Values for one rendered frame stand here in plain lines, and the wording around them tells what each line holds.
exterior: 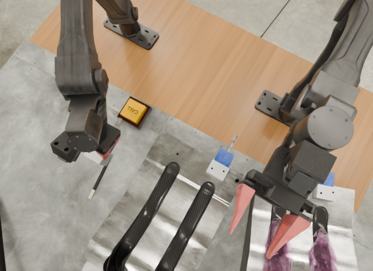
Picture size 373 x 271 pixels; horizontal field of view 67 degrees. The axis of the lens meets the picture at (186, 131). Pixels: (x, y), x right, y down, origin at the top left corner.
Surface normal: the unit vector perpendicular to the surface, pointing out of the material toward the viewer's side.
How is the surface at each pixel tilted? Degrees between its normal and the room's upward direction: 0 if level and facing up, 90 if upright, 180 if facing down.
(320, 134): 1
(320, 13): 0
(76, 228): 0
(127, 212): 25
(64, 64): 12
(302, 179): 37
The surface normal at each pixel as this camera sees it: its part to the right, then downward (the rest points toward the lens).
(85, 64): -0.04, -0.04
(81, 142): 0.01, 0.79
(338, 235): 0.03, -0.57
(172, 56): -0.05, -0.25
